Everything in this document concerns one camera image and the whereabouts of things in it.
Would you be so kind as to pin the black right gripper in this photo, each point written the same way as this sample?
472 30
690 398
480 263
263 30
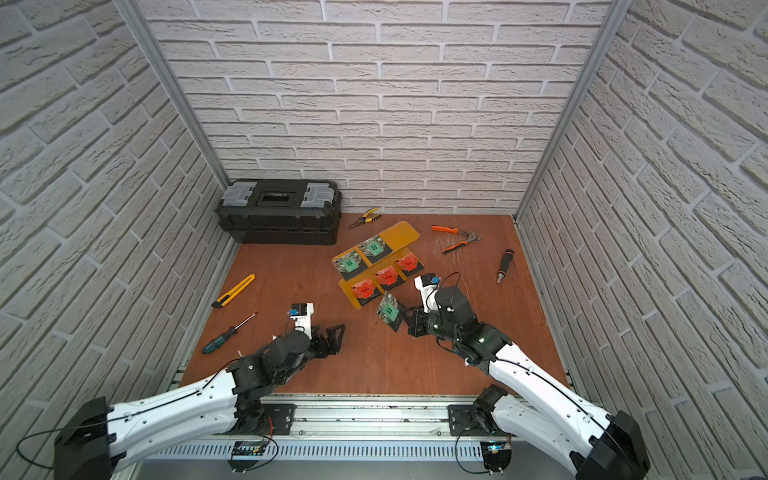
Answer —
414 323

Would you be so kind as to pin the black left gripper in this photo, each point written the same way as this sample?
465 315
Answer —
323 342

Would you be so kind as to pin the green tea bag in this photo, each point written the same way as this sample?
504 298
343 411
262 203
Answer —
389 312
350 264
375 249

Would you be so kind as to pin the red tea bag small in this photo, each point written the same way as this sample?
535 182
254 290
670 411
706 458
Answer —
389 278

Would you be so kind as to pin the red tea bag large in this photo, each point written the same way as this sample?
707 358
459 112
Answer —
365 291

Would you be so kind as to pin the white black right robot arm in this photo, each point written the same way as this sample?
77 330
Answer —
526 401

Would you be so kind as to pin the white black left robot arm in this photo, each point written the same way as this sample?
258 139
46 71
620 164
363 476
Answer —
103 438

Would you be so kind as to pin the yellow wooden two-tier shelf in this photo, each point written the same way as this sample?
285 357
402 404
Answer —
399 237

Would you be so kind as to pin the yellow utility knife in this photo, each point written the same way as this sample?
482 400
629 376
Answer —
227 297

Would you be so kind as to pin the yellow black pliers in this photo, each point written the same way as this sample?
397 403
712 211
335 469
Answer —
367 217

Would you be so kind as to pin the left controller board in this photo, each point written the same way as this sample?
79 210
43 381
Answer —
246 456

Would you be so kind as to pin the controller board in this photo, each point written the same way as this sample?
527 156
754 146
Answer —
496 456
246 456

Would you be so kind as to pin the black plastic toolbox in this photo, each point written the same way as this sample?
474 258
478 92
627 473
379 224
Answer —
281 211

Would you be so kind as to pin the right controller board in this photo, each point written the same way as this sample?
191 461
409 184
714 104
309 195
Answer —
496 456

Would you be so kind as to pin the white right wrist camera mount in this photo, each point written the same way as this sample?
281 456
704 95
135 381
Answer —
427 286

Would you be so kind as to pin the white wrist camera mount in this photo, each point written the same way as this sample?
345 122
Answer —
427 286
300 315

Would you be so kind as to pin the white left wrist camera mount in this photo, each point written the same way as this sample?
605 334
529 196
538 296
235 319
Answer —
300 315

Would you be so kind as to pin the aluminium frame rail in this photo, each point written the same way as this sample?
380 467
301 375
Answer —
368 417

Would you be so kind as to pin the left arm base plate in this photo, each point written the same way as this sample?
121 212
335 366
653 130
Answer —
265 419

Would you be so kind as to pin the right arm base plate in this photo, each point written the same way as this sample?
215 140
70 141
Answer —
470 420

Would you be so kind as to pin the green handled screwdriver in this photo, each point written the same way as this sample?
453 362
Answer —
221 339

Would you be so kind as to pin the black orange screwdriver handle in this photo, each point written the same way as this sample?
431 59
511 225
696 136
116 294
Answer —
505 262

